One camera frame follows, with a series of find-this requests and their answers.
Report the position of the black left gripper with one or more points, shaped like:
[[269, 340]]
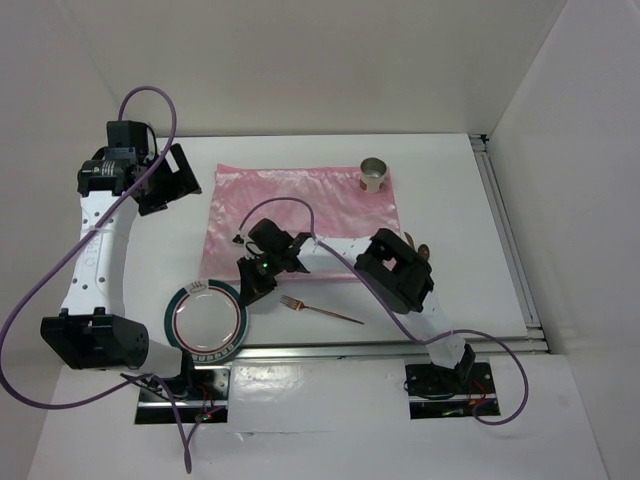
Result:
[[179, 183]]

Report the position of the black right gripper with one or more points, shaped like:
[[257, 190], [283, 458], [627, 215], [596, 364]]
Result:
[[253, 286]]

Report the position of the copper fork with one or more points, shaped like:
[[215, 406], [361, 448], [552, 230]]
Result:
[[298, 306]]

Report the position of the white plate green red rim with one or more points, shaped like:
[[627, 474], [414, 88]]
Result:
[[205, 319]]

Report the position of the pink rose satin placemat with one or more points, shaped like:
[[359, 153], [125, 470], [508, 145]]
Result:
[[329, 199]]

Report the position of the paper cup silver interior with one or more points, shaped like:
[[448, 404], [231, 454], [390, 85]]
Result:
[[373, 172]]

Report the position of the brown wooden knife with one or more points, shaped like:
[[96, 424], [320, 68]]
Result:
[[410, 240]]

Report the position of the brown wooden spoon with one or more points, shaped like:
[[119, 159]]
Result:
[[424, 252]]

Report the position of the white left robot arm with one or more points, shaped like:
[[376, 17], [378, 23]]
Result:
[[123, 180]]

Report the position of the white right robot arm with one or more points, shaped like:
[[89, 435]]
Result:
[[397, 277]]

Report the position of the aluminium table edge rail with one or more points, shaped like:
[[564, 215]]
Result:
[[355, 350]]

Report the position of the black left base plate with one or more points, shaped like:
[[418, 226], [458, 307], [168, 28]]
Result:
[[203, 396]]

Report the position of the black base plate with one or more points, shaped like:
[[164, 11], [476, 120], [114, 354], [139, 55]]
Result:
[[434, 395], [203, 396]]

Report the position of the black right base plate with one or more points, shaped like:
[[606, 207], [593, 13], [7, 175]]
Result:
[[434, 395]]

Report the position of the aluminium side rail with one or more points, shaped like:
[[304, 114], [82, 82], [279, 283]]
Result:
[[510, 235]]

